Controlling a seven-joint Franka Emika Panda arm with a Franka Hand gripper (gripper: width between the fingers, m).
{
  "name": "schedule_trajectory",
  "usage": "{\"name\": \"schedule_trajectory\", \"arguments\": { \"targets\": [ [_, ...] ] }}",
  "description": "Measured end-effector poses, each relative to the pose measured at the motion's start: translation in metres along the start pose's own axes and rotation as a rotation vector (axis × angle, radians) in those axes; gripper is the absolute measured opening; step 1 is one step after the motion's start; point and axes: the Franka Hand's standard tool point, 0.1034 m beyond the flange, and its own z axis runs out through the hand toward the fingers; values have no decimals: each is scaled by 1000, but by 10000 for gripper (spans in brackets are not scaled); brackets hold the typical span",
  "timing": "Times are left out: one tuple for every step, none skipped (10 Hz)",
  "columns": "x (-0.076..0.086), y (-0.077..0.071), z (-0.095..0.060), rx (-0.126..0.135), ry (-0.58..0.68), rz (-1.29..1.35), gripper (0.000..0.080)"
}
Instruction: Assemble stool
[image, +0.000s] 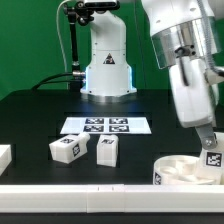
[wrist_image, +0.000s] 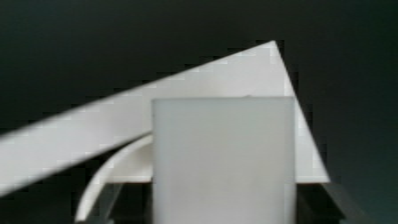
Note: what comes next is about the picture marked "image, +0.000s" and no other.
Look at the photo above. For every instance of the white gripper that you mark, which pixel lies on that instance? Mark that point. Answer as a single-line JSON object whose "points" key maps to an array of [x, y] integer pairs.
{"points": [[195, 99]]}

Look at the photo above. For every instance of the white front barrier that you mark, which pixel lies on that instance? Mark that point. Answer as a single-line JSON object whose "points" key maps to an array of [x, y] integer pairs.
{"points": [[110, 198]]}

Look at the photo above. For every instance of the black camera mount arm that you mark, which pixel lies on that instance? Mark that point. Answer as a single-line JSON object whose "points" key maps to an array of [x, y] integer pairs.
{"points": [[77, 14]]}

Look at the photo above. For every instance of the white left barrier block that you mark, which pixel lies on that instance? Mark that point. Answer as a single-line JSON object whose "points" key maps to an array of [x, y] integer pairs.
{"points": [[5, 157]]}

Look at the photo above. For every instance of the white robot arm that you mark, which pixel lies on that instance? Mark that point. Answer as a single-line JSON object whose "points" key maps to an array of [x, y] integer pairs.
{"points": [[184, 42]]}

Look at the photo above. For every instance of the white round stool seat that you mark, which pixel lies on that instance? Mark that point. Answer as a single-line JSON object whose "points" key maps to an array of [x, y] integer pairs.
{"points": [[178, 170]]}

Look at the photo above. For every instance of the camera on mount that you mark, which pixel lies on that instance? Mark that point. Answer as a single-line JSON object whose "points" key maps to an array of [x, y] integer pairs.
{"points": [[102, 4]]}

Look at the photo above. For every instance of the white marker sheet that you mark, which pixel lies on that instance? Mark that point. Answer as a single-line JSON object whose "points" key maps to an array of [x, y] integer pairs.
{"points": [[106, 125]]}

